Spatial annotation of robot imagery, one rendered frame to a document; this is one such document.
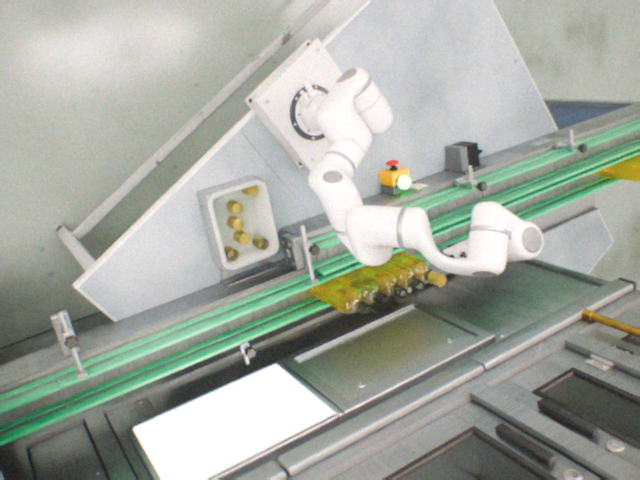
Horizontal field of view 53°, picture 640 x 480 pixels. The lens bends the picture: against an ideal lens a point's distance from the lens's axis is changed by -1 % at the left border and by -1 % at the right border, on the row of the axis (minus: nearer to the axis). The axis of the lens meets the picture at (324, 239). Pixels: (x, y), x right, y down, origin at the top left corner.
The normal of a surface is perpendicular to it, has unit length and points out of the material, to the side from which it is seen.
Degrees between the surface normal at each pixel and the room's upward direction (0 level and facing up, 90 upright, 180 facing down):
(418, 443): 90
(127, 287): 0
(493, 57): 0
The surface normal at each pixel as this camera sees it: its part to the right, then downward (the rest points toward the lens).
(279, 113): 0.55, 0.15
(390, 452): -0.18, -0.93
